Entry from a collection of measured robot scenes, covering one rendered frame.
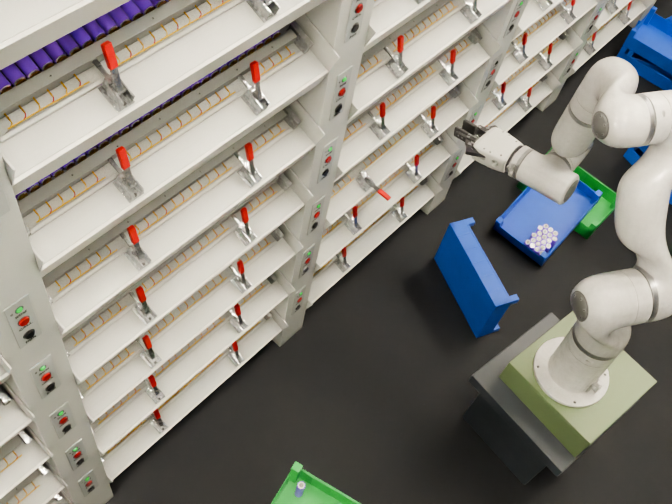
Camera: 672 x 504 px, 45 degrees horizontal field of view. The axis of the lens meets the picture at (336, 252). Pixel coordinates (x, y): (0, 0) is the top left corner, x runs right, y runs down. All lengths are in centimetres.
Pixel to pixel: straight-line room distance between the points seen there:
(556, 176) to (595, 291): 38
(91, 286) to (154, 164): 25
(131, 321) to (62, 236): 41
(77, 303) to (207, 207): 29
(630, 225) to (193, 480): 127
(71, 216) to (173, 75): 26
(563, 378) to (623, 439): 55
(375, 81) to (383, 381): 98
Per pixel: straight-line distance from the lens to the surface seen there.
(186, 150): 131
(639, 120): 161
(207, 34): 119
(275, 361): 236
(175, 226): 146
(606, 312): 174
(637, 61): 346
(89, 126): 109
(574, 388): 206
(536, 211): 278
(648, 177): 168
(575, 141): 188
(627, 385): 216
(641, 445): 257
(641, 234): 171
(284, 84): 141
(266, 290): 208
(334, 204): 201
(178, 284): 163
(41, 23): 93
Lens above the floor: 213
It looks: 57 degrees down
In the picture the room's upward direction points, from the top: 14 degrees clockwise
